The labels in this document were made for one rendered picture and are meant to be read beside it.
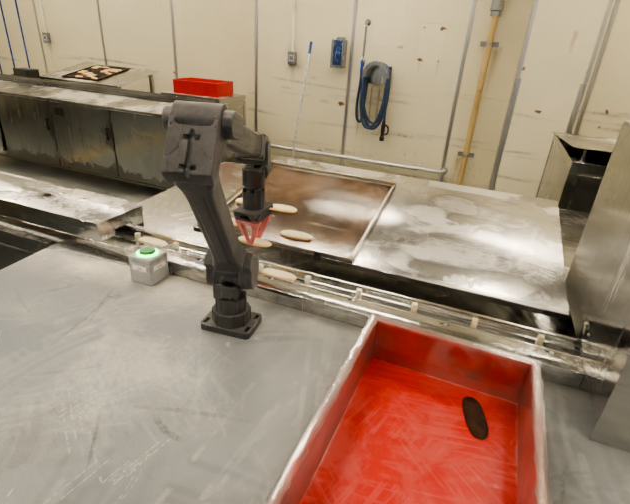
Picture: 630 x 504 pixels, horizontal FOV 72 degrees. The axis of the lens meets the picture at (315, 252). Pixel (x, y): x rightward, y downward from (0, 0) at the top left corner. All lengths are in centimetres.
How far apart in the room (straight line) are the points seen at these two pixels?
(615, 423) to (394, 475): 39
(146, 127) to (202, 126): 340
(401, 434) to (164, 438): 40
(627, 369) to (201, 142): 75
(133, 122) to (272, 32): 189
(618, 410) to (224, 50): 513
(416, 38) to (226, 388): 418
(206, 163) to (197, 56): 507
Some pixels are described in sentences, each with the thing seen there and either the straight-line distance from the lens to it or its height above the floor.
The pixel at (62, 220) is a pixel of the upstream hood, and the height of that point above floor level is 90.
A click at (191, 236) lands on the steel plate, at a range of 148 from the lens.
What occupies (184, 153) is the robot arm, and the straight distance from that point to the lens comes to 67.
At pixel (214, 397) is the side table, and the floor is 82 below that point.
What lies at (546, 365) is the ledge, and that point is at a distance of 102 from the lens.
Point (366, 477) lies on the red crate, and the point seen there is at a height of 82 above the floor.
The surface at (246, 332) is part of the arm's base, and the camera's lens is 98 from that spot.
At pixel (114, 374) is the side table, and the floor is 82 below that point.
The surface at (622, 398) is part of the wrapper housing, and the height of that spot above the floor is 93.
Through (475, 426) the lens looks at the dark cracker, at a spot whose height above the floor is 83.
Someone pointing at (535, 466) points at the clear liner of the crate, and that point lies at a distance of 72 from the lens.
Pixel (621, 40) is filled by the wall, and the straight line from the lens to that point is 470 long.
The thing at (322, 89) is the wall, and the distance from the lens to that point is 496.
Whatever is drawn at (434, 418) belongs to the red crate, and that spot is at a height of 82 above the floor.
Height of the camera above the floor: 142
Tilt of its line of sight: 26 degrees down
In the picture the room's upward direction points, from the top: 4 degrees clockwise
